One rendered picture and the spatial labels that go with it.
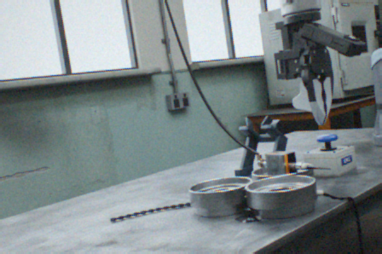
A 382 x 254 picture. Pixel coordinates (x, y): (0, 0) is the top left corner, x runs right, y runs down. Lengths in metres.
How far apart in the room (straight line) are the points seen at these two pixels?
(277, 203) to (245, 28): 2.90
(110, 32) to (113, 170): 0.75
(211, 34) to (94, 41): 0.91
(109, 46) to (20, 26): 0.50
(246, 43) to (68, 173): 1.70
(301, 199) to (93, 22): 2.12
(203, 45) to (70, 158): 1.24
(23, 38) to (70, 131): 0.49
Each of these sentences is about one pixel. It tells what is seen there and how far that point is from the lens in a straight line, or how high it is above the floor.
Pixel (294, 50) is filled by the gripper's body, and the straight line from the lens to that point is 0.94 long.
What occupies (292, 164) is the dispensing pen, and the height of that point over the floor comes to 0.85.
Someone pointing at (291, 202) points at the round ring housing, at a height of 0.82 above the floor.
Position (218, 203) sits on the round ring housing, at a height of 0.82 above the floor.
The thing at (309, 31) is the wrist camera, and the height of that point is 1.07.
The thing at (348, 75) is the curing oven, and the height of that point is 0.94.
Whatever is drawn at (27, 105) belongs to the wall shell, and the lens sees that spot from 2.33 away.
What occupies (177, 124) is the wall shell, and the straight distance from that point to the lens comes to 2.84.
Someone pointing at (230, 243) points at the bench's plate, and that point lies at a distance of 0.63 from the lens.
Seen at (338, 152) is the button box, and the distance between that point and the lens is 0.93.
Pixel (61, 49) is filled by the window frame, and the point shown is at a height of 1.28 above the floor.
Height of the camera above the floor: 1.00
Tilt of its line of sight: 5 degrees down
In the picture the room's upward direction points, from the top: 9 degrees counter-clockwise
